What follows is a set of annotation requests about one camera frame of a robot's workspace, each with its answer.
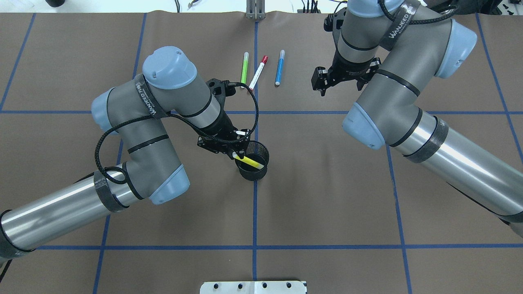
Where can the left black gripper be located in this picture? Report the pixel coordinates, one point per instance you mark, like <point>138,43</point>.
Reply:
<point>221,127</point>

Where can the yellow highlighter pen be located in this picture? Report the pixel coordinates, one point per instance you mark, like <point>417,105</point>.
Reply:
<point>248,161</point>

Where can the black mesh pen cup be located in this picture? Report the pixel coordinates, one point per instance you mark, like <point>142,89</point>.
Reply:
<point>258,152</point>

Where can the aluminium frame post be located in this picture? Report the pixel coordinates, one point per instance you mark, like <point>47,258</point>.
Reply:
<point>255,10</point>

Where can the blue marker pen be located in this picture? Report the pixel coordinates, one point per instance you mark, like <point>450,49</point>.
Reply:
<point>280,66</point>

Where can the red marker pen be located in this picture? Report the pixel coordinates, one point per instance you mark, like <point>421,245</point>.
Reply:
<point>257,74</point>

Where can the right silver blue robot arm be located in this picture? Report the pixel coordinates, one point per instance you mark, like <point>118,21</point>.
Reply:
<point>392,49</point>

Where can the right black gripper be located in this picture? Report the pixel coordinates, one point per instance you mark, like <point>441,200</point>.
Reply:
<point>346,71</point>

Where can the green marker pen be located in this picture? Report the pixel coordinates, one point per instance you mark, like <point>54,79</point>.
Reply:
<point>244,67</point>

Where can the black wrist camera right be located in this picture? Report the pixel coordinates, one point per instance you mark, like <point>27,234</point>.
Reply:
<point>333,22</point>

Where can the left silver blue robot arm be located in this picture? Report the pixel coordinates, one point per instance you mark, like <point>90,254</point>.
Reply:
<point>135,158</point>

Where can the brown paper table cover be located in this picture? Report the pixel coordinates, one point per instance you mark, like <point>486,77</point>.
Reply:
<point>330,211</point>

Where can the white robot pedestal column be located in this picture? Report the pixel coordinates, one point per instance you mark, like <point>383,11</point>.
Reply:
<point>254,287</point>

